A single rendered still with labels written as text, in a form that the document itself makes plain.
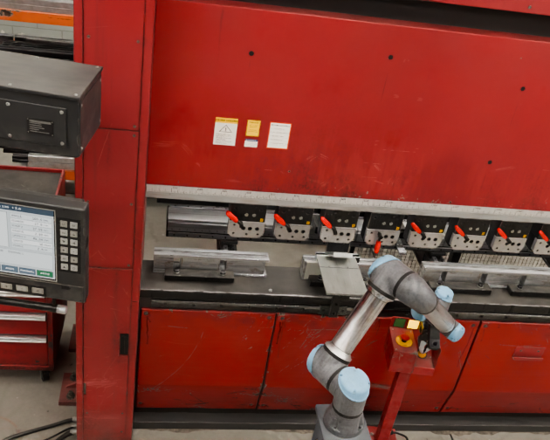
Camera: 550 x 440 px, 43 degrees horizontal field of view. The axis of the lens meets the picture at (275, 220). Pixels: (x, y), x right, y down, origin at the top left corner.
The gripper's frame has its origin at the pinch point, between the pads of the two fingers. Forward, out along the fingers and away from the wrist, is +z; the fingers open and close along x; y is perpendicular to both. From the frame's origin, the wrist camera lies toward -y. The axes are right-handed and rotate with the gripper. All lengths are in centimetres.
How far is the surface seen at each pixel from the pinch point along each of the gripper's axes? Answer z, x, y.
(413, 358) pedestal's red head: -2.4, 6.0, -6.3
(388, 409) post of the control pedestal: 35.3, 7.2, -4.1
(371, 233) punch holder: -40, 30, 29
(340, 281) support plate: -26, 41, 10
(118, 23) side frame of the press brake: -130, 135, 2
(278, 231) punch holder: -39, 70, 23
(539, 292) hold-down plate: -14, -57, 34
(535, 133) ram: -92, -28, 41
